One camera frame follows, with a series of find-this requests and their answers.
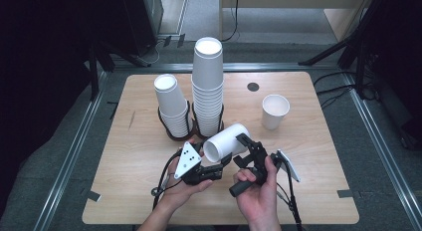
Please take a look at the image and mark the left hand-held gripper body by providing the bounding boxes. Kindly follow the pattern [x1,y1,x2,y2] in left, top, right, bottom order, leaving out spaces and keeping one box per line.
[173,140,224,186]

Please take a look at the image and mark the dark cabinet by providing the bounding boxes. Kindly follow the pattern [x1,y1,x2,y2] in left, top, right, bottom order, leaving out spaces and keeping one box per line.
[120,0,164,57]

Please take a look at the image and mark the white paper cup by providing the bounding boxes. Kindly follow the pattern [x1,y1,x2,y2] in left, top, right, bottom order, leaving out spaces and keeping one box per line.
[202,122,252,163]
[261,94,291,130]

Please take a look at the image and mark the left hand-held gripper cable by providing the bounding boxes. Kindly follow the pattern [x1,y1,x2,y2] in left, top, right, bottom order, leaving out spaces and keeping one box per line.
[150,147,183,210]

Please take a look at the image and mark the light wooden furniture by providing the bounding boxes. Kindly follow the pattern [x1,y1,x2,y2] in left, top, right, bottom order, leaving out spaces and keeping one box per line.
[220,0,374,43]

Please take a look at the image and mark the black metal stand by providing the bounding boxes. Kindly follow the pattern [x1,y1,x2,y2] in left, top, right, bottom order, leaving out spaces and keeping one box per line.
[88,41,150,103]

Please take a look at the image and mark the right hand-held gripper cable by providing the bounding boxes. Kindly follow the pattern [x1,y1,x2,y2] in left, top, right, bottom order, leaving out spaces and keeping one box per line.
[277,164,304,231]

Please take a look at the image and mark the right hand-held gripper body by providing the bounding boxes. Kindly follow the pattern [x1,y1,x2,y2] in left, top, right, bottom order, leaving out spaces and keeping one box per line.
[229,140,302,198]

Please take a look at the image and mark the hand-held gripper cable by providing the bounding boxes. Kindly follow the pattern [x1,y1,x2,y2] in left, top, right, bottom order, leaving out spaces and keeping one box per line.
[277,164,304,231]
[150,147,183,210]

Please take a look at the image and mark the grey tape piece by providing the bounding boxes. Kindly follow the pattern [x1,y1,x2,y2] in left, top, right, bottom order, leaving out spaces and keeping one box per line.
[87,189,103,203]
[336,188,361,199]

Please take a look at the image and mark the black wire double cup holder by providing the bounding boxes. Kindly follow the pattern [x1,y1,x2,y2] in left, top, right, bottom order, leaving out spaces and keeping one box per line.
[157,101,225,142]

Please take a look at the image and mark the black floor tape marks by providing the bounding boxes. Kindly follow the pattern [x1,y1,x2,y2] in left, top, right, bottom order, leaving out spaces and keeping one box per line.
[106,101,119,120]

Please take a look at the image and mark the black hanging cable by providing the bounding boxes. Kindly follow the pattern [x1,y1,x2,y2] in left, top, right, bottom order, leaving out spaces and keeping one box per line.
[223,0,241,43]

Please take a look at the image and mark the black floor cables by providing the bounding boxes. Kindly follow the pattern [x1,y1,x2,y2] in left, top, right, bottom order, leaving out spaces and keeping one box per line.
[313,71,376,110]

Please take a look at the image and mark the white floor cable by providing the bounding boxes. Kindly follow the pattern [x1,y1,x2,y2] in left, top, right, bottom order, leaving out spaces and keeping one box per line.
[145,38,167,65]

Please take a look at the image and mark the person's right hand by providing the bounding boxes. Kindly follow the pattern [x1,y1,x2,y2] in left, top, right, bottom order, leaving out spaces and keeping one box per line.
[233,156,283,224]

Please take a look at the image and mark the aluminium frame rail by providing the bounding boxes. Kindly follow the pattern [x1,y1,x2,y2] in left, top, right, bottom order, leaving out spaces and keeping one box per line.
[342,73,422,231]
[112,62,339,73]
[33,71,108,231]

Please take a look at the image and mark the black tripod stand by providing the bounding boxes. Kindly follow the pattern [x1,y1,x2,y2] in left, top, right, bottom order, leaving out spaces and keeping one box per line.
[298,0,382,100]

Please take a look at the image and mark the tall stack of paper cups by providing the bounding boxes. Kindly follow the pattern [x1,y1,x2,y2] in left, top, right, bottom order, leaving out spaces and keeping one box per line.
[190,36,225,137]

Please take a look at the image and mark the short stack of paper cups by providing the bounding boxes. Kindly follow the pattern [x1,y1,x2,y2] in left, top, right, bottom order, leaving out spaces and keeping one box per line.
[153,74,193,138]

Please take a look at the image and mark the person's left hand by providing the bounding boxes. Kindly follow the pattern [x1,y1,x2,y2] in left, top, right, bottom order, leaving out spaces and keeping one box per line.
[160,157,214,209]

